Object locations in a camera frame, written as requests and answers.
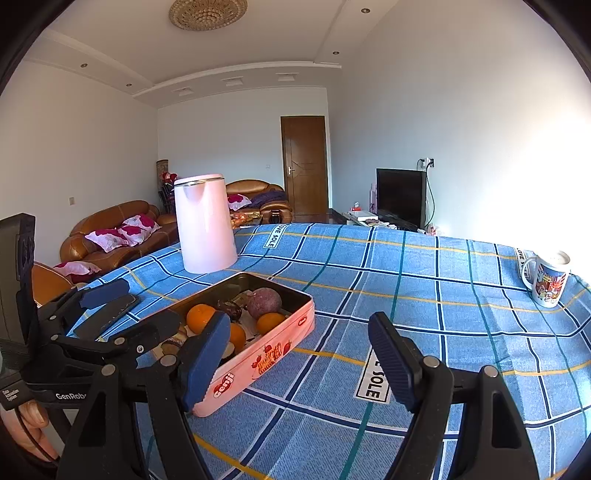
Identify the black television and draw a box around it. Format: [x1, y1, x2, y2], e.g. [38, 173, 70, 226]
[376, 168, 428, 229]

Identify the pink electric kettle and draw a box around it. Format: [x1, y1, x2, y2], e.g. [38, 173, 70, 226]
[174, 174, 238, 274]

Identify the brown leather armchair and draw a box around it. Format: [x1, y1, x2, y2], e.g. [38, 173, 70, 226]
[30, 261, 77, 306]

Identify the blue plaid tablecloth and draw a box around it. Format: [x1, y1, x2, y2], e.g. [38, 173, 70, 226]
[67, 223, 591, 480]

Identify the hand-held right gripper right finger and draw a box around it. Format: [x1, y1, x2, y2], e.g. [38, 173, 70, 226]
[368, 311, 541, 480]

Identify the brown wooden door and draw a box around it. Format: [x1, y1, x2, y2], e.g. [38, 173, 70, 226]
[281, 115, 329, 217]

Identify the low television stand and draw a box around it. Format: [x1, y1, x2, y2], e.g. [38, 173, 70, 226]
[342, 210, 419, 232]

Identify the brown leather sofa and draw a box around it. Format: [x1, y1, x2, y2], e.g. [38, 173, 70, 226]
[226, 179, 294, 224]
[60, 200, 179, 268]

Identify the tall vase with flowers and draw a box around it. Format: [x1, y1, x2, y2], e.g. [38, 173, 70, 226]
[156, 159, 179, 214]

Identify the purple blanket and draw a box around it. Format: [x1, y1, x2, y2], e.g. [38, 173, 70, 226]
[249, 191, 288, 209]

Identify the pink tin box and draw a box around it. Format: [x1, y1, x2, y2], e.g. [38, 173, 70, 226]
[159, 272, 315, 418]

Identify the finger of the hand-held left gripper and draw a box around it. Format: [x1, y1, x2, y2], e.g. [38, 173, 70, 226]
[46, 309, 182, 370]
[37, 278, 131, 333]

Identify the purple round fruit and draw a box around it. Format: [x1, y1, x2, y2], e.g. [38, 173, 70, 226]
[247, 287, 282, 320]

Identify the orange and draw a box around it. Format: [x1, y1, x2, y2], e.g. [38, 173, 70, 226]
[256, 312, 287, 336]
[229, 323, 247, 355]
[186, 304, 217, 334]

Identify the dark brown mangosteen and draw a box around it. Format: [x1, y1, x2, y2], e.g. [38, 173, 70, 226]
[217, 300, 243, 323]

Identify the black flat object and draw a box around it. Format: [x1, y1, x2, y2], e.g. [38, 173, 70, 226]
[74, 295, 141, 340]

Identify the round ceiling lamp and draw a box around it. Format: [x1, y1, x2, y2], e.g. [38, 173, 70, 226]
[168, 0, 248, 31]

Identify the black power cable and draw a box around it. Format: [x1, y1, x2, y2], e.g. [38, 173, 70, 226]
[426, 167, 438, 228]

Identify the person's left hand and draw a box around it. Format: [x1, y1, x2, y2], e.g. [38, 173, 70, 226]
[0, 399, 61, 462]

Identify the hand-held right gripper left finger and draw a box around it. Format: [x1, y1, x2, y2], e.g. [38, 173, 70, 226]
[55, 313, 232, 480]

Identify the white cartoon print mug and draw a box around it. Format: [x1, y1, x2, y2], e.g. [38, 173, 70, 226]
[522, 251, 572, 308]

